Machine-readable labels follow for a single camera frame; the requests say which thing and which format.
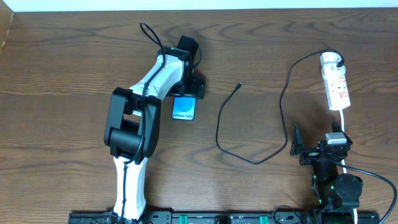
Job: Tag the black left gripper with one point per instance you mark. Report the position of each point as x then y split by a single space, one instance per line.
193 90

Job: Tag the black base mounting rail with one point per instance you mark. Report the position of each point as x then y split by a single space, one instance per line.
165 217

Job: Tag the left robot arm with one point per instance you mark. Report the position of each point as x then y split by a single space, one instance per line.
133 122

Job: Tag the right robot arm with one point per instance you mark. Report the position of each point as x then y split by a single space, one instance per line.
338 193

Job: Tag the blue-screen Galaxy smartphone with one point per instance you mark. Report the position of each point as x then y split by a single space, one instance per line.
184 108

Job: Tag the white power strip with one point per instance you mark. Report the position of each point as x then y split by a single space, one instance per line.
336 88

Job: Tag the white charger plug adapter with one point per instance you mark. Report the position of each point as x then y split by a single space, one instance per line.
332 65

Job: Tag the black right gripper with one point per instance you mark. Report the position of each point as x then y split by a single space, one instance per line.
315 153

